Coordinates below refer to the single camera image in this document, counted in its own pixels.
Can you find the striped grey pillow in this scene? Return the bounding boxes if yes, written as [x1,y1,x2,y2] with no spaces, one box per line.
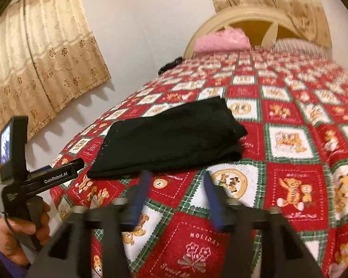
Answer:
[273,38,332,62]

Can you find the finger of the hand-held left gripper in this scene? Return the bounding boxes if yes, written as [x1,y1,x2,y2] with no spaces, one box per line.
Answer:
[29,158,85,178]

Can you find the person's left hand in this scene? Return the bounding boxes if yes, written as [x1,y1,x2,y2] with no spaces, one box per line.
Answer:
[0,200,51,268]

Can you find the person's left forearm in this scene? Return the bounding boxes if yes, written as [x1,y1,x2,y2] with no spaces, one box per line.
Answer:
[0,237,31,278]

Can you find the red printed blanket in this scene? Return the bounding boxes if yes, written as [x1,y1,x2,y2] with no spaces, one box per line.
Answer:
[48,46,348,278]

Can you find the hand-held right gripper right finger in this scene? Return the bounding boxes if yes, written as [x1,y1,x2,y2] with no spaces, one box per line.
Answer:
[202,172,322,278]

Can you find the small black object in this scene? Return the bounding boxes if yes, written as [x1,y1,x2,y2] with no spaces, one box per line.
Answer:
[158,57,183,75]

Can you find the cream wooden headboard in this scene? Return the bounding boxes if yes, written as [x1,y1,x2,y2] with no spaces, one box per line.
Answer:
[183,6,332,60]

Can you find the pink pillow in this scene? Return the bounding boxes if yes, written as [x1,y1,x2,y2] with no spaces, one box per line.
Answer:
[194,28,250,55]

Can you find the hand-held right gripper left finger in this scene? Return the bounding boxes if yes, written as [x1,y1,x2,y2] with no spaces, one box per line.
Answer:
[27,169,154,278]

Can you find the black pants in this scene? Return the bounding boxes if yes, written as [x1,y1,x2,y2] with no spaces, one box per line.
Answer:
[87,96,248,180]

